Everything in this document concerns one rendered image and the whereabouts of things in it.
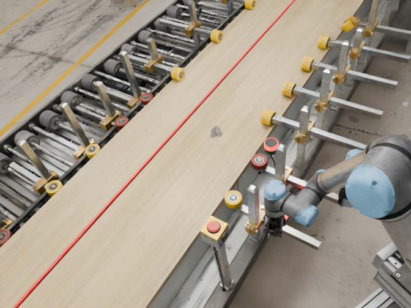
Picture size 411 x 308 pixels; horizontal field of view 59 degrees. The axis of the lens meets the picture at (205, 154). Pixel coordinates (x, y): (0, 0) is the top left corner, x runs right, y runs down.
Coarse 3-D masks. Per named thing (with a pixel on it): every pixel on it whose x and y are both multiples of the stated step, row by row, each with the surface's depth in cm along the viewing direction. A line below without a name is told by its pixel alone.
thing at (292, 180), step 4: (268, 168) 178; (272, 168) 178; (264, 172) 179; (268, 172) 177; (272, 172) 176; (272, 176) 178; (292, 176) 173; (288, 180) 173; (292, 180) 172; (296, 180) 171; (300, 180) 171; (292, 184) 173; (296, 184) 171; (300, 184) 170; (304, 184) 170; (300, 188) 171; (332, 192) 165; (328, 196) 164; (332, 196) 163; (336, 196) 163; (332, 200) 164; (336, 200) 162
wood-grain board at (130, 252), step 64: (256, 0) 278; (320, 0) 266; (192, 64) 235; (256, 64) 227; (128, 128) 204; (192, 128) 197; (256, 128) 191; (64, 192) 180; (128, 192) 175; (192, 192) 170; (0, 256) 161; (64, 256) 157; (128, 256) 153
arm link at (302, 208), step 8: (304, 192) 124; (312, 192) 123; (288, 200) 123; (296, 200) 122; (304, 200) 122; (312, 200) 122; (280, 208) 124; (288, 208) 122; (296, 208) 121; (304, 208) 120; (312, 208) 120; (296, 216) 121; (304, 216) 119; (312, 216) 118; (304, 224) 120
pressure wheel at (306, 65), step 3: (303, 57) 212; (306, 57) 212; (309, 57) 211; (303, 60) 211; (306, 60) 210; (309, 60) 210; (312, 60) 210; (303, 63) 211; (306, 63) 210; (309, 63) 209; (312, 63) 213; (300, 66) 213; (303, 66) 212; (306, 66) 211; (309, 66) 210; (303, 69) 214; (306, 69) 212; (309, 69) 212
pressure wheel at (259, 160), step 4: (252, 156) 178; (256, 156) 178; (260, 156) 178; (264, 156) 177; (252, 160) 177; (256, 160) 177; (260, 160) 176; (264, 160) 176; (252, 164) 177; (256, 164) 175; (260, 164) 174; (264, 164) 174; (256, 168) 176; (260, 168) 175; (264, 168) 176; (260, 172) 184
